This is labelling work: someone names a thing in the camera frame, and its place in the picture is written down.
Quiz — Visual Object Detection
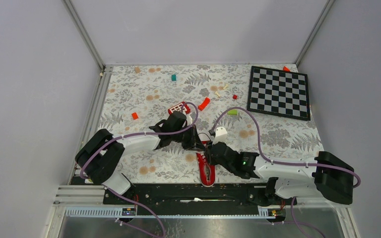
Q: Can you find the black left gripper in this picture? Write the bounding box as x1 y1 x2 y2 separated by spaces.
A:
172 124 206 152

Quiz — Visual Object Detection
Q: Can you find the red canvas sneaker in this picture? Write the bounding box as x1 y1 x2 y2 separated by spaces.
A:
196 152 215 187

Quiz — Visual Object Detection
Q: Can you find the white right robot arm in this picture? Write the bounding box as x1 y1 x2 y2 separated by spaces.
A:
204 142 358 205

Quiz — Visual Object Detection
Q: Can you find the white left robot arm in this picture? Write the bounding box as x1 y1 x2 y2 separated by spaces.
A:
74 111 205 204

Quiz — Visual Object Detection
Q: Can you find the red white window brick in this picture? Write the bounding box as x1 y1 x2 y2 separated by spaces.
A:
167 102 191 115

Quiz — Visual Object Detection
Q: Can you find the orange red curved block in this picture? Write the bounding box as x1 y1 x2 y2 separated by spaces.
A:
197 97 210 111

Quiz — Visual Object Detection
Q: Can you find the green rectangular block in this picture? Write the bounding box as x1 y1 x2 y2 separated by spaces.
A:
227 109 238 116

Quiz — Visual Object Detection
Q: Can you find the floral patterned table mat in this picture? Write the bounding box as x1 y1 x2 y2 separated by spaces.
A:
93 64 332 184

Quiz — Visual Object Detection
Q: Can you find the black grey chessboard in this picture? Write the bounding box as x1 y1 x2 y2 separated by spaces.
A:
247 66 311 121

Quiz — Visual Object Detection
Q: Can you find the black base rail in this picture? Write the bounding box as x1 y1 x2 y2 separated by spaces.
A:
103 182 298 217

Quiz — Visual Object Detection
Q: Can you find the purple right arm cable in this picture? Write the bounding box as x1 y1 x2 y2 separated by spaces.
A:
210 107 362 238

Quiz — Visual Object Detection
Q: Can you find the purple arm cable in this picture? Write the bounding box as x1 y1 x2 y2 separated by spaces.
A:
210 107 362 238
79 102 200 238

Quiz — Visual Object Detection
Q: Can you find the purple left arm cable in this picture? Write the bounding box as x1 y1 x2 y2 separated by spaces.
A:
79 102 200 238

